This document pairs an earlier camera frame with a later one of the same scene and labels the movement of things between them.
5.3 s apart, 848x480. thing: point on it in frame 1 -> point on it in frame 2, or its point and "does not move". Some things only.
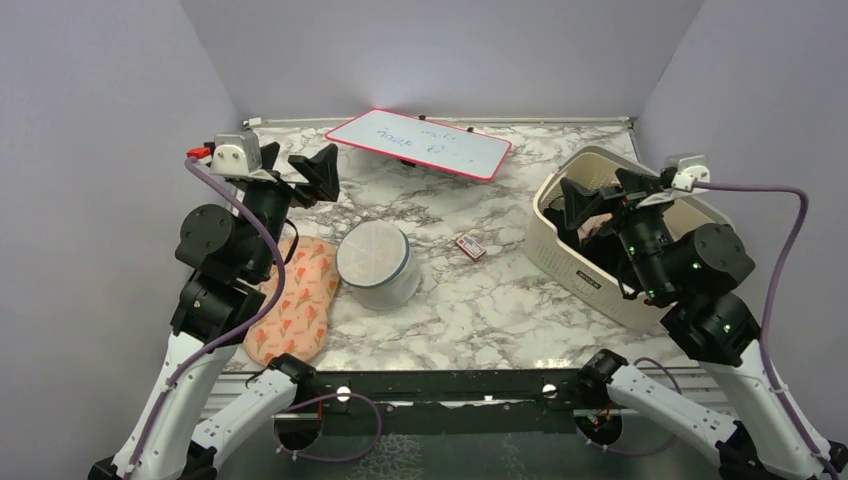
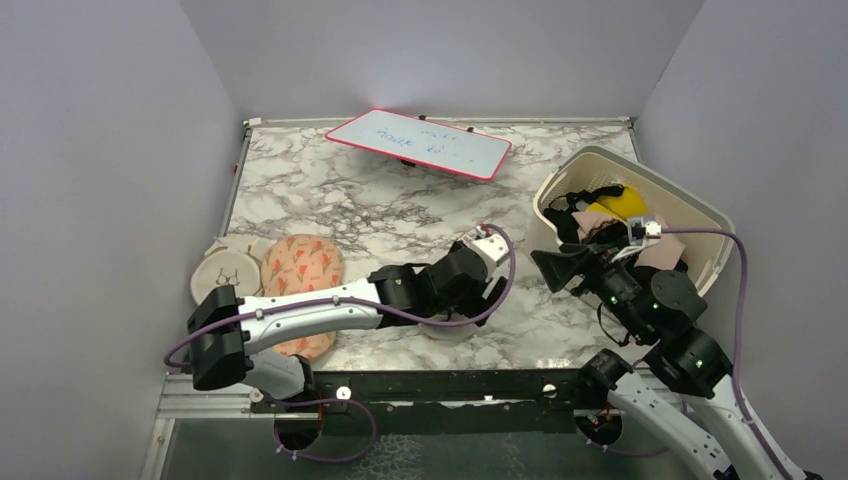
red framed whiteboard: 425,142 does not move
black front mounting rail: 453,402 does not move
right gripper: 580,203 -> 558,268
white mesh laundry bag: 375,264 -> 449,333
